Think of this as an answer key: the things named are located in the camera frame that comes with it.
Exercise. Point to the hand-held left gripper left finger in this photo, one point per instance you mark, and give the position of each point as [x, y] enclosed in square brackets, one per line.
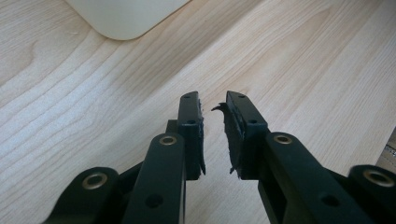
[162, 174]

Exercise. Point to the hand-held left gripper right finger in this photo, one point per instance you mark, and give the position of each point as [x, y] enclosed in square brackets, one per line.
[289, 174]

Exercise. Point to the white divided storage box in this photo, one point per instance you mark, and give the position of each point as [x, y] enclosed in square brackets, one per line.
[124, 15]

